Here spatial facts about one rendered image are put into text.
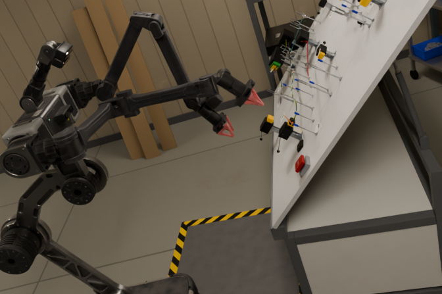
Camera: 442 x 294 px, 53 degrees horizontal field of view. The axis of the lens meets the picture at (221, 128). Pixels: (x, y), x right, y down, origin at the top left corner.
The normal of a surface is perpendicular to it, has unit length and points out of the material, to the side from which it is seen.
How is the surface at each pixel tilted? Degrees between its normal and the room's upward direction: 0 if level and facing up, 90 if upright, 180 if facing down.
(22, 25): 90
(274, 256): 0
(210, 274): 0
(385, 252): 90
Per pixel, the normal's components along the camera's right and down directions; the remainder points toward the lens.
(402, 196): -0.31, -0.83
